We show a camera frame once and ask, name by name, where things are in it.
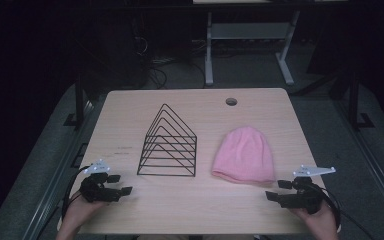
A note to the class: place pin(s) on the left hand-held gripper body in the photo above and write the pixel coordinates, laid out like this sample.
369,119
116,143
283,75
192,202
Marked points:
96,191

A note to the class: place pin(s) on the person's right hand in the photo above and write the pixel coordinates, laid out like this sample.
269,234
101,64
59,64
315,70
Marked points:
321,220

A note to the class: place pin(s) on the pink knit beanie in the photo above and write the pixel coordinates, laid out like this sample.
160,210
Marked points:
245,156

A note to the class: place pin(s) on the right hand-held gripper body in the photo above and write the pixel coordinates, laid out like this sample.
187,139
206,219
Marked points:
301,200

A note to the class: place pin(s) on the grey metal rail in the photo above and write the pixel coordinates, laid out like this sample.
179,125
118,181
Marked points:
373,160
51,186

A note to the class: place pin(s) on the white metal desk frame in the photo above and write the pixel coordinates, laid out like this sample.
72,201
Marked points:
246,30

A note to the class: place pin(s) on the black metal stand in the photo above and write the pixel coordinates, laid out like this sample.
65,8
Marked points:
79,100
354,100

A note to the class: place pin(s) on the person's left hand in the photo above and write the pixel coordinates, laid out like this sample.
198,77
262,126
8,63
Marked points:
78,211

